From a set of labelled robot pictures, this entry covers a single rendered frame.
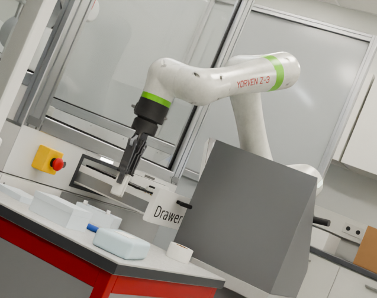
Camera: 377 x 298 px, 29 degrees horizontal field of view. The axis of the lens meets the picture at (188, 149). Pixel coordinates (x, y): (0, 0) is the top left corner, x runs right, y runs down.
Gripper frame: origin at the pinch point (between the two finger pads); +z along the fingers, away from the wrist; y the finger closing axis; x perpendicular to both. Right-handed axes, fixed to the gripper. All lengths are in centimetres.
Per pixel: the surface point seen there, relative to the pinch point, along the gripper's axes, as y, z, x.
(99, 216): 3.4, 10.6, -1.1
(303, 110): -182, -66, 24
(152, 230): -78, 15, -4
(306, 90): -183, -77, 21
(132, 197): -11.7, 2.6, 1.8
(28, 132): 12.0, -3.7, -27.8
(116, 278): 51, 17, 23
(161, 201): -11.5, 0.4, 10.6
